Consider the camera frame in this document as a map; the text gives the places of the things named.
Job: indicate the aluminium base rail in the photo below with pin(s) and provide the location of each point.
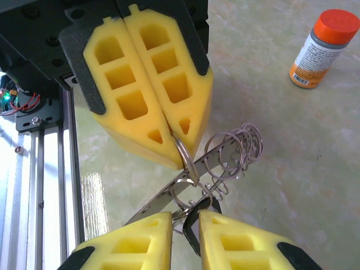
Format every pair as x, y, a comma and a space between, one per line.
50, 197

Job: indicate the black-headed key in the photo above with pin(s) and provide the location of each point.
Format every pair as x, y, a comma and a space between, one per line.
191, 230

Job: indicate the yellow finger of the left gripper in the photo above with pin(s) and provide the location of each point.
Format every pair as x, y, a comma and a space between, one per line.
112, 126
197, 112

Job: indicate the orange-capped labelled bottle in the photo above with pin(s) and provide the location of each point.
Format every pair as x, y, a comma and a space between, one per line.
317, 56

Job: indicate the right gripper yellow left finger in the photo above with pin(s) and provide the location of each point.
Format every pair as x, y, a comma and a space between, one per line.
157, 253

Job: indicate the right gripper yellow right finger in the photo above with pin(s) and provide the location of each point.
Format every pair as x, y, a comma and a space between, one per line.
213, 253

